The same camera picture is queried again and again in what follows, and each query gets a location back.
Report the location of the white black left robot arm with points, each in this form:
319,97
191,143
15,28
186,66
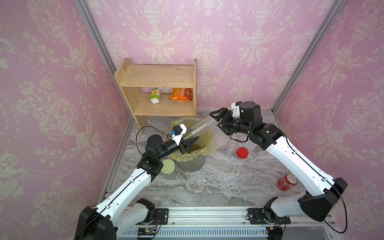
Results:
112,217

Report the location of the mesh trash bin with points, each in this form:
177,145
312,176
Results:
192,166

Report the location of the aluminium mounting rail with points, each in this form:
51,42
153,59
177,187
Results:
213,217

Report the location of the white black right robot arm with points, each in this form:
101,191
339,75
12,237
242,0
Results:
322,190

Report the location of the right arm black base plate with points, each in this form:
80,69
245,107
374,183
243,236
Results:
260,216

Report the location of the green white carton box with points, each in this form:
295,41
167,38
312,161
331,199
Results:
156,95

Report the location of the small black circuit board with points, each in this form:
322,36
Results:
147,232

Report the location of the green-lidded clear jar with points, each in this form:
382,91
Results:
169,171

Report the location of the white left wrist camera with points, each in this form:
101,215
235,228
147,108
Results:
177,133

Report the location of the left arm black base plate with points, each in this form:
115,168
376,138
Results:
156,216

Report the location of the wooden two-tier shelf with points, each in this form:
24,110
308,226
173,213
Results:
143,89

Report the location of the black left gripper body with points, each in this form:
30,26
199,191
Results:
169,148

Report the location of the red cola can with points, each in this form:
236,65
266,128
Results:
287,182

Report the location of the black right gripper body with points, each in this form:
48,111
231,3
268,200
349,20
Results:
233,124

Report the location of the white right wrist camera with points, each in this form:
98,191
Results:
236,109

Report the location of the orange snack bag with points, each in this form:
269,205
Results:
181,94

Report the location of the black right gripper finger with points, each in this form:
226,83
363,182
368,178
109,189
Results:
222,127
220,115

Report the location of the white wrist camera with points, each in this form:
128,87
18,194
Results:
177,133
236,109

